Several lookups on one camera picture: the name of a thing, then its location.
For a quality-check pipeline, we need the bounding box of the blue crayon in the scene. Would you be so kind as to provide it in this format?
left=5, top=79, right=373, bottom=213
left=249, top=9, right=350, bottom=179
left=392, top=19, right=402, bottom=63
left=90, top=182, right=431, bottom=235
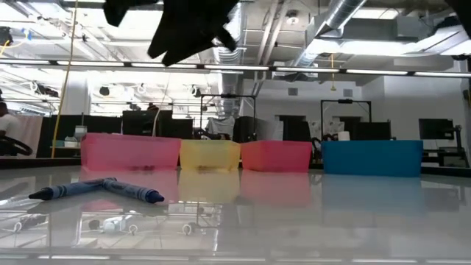
left=28, top=178, right=111, bottom=202
left=102, top=177, right=166, bottom=205

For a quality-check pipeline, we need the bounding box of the black computer monitor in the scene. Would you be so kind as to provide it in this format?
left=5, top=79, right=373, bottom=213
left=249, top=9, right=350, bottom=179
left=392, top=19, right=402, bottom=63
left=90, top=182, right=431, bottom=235
left=418, top=118, right=455, bottom=140

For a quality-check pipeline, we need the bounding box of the small red plastic bin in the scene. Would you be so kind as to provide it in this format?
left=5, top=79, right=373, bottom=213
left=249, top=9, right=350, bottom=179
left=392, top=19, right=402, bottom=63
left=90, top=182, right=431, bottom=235
left=241, top=141, right=314, bottom=173

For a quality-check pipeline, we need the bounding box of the large pink plastic bin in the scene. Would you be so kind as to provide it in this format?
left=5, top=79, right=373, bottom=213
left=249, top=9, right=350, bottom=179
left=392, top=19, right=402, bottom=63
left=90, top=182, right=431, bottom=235
left=80, top=132, right=183, bottom=172

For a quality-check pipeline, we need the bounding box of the black stand frame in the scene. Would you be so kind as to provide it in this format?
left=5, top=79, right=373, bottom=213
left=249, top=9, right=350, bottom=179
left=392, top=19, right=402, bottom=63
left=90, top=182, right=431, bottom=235
left=199, top=93, right=258, bottom=141
left=320, top=98, right=372, bottom=141

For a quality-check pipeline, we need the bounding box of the blue plastic bin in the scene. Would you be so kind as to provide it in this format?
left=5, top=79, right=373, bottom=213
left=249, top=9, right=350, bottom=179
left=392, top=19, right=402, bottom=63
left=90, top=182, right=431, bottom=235
left=321, top=139, right=424, bottom=179

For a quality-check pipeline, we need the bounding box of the black partition wall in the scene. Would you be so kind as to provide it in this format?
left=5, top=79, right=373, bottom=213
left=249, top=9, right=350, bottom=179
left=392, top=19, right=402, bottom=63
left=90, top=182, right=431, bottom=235
left=39, top=109, right=194, bottom=159

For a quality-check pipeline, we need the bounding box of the slanted silver ventilation duct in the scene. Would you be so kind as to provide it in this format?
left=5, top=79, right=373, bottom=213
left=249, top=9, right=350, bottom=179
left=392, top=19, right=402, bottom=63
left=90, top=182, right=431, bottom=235
left=294, top=0, right=369, bottom=68

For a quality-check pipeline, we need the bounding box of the black equipment desk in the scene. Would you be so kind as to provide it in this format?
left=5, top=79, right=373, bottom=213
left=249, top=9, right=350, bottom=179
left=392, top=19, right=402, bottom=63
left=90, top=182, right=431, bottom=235
left=422, top=124, right=471, bottom=169

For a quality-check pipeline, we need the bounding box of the yellow plastic bin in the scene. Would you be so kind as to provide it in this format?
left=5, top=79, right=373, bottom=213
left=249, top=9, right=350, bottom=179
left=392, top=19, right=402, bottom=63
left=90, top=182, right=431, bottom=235
left=179, top=139, right=242, bottom=172

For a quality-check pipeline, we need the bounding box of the pink hanging cloth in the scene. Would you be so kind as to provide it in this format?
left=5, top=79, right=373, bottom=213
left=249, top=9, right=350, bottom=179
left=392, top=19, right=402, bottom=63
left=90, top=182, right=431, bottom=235
left=14, top=114, right=44, bottom=158

